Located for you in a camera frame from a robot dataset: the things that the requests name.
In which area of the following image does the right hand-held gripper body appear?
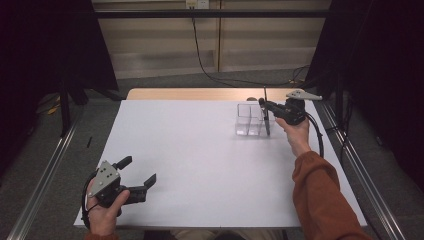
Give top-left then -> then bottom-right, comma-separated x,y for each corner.
273,89 -> 324,127

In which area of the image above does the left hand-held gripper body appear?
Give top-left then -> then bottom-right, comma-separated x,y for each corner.
87,159 -> 148,209

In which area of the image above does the clear acrylic organizer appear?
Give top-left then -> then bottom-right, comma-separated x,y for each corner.
234,102 -> 278,137

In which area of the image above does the person's right hand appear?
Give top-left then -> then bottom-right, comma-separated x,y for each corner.
275,116 -> 312,158

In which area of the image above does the person's left hand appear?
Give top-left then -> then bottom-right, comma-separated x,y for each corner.
87,188 -> 131,236

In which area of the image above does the white table sheet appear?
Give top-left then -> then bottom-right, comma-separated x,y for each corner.
73,99 -> 368,229

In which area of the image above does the black metal stand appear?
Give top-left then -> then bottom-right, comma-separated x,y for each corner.
58,78 -> 73,138

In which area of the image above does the black curtain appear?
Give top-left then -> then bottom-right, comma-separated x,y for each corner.
304,0 -> 424,191
0,0 -> 119,174

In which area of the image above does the black horizontal bar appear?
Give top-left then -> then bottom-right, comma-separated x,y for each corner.
94,9 -> 331,19

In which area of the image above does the right hand-held gripper cable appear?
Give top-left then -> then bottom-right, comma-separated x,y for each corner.
304,112 -> 325,158

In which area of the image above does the hand-held gripper cable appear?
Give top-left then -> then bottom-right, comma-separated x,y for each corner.
304,112 -> 325,158
81,169 -> 101,229

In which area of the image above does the left hand-held gripper cable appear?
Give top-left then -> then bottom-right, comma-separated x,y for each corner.
81,169 -> 101,229

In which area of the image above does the metal floor rail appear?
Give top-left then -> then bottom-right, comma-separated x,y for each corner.
319,99 -> 406,240
6,99 -> 84,240

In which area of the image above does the black wall cable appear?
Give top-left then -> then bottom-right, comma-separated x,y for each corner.
190,6 -> 311,88

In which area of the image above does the white wall socket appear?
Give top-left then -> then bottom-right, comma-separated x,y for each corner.
185,0 -> 210,10

